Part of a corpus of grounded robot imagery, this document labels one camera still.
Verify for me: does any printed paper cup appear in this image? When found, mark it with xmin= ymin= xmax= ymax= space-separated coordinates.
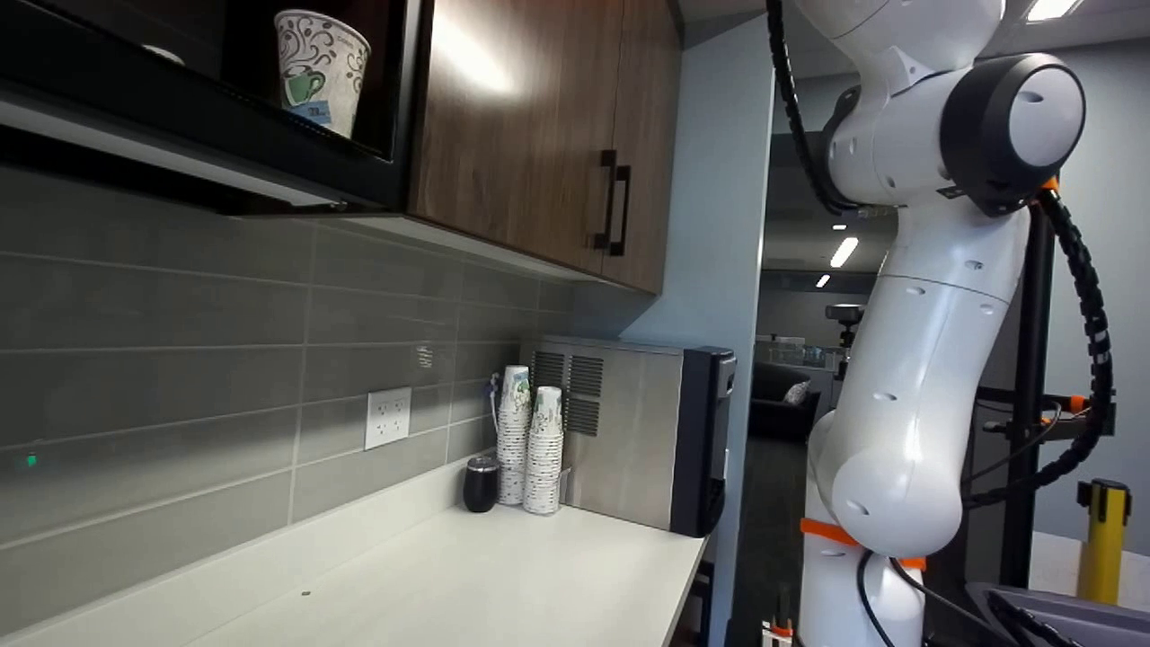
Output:
xmin=271 ymin=7 xmax=376 ymax=144

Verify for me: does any tall paper cup stack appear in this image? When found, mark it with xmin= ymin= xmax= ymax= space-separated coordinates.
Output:
xmin=493 ymin=363 xmax=536 ymax=511

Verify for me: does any short paper cup stack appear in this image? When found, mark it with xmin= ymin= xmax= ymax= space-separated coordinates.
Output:
xmin=521 ymin=379 xmax=569 ymax=522

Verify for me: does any wide wooden cabinet door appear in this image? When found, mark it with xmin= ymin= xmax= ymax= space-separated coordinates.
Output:
xmin=408 ymin=0 xmax=621 ymax=267

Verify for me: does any open dark cabinet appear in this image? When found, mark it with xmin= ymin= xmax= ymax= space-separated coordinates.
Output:
xmin=0 ymin=0 xmax=439 ymax=219

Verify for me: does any stainless steel appliance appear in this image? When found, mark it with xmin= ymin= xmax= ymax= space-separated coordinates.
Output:
xmin=519 ymin=334 xmax=741 ymax=537

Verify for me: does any black tumbler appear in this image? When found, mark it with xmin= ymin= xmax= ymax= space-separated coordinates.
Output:
xmin=459 ymin=451 xmax=505 ymax=517

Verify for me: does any dark sofa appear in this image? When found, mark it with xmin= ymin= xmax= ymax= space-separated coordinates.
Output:
xmin=749 ymin=363 xmax=827 ymax=444

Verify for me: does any long ceiling light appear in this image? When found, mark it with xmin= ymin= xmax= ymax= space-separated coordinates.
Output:
xmin=827 ymin=232 xmax=866 ymax=274

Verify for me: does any black stand pole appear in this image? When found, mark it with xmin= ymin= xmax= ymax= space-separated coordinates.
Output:
xmin=996 ymin=208 xmax=1059 ymax=589

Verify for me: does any grey tray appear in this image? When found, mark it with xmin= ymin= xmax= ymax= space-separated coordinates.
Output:
xmin=962 ymin=579 xmax=1150 ymax=647

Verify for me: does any bright ceiling light panel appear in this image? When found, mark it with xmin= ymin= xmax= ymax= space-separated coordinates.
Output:
xmin=1023 ymin=0 xmax=1081 ymax=29

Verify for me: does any black cabinet door handle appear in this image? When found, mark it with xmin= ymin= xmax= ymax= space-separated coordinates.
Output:
xmin=608 ymin=161 xmax=635 ymax=258
xmin=591 ymin=146 xmax=618 ymax=251

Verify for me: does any white double wall outlet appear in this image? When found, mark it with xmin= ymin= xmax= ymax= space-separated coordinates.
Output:
xmin=363 ymin=383 xmax=417 ymax=451

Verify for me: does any yellow post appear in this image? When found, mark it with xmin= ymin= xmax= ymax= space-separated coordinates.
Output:
xmin=1072 ymin=476 xmax=1136 ymax=606

